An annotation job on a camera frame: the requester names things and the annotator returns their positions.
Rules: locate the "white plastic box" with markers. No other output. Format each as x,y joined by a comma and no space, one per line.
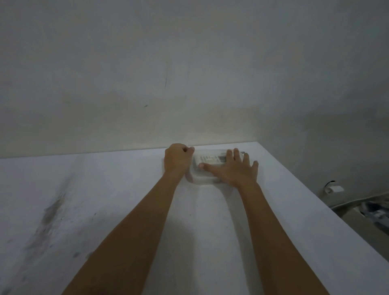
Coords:
202,177

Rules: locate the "white remote control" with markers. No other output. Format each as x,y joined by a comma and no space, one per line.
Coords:
211,159

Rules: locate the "person's right little finger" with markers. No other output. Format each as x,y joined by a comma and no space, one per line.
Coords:
254,168

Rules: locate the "white wall plug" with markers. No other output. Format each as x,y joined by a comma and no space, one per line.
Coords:
334,189

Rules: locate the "person's left hand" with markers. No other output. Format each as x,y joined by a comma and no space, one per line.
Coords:
175,160

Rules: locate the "person's right forearm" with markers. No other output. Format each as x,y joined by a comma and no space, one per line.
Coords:
279,240

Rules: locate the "person's left thumb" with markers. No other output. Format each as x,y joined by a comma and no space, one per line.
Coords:
189,149

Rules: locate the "person's right hand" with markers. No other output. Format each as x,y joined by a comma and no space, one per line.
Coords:
232,171

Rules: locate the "person's left forearm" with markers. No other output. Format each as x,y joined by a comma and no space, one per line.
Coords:
130,240

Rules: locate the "blue and white bag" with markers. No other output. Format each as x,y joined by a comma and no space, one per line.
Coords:
376,212

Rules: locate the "person's right thumb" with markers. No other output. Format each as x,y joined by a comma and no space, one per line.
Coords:
208,167

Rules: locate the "person's right middle finger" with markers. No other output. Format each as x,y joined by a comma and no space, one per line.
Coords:
237,156

